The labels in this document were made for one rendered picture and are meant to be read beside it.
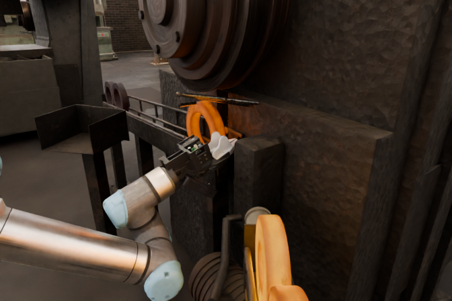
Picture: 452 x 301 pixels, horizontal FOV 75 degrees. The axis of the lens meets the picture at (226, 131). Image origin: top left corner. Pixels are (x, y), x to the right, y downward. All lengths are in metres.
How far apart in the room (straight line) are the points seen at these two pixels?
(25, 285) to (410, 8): 1.65
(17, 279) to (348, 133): 1.51
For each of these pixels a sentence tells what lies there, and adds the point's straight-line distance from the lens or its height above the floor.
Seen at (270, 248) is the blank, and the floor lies 0.77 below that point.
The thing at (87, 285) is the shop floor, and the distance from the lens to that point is 1.54.
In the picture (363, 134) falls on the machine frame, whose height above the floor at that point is 0.87.
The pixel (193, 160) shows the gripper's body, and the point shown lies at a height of 0.76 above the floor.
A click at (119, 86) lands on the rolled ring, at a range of 1.66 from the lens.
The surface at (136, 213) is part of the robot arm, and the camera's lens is 0.70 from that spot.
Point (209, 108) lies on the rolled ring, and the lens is 0.83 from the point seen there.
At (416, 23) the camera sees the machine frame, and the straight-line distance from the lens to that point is 0.60.
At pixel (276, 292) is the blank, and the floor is 0.79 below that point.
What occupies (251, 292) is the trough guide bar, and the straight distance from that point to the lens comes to 0.50.
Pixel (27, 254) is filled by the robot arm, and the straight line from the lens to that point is 0.58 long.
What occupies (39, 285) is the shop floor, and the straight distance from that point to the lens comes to 1.64.
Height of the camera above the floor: 1.07
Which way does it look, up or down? 21 degrees down
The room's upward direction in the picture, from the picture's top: straight up
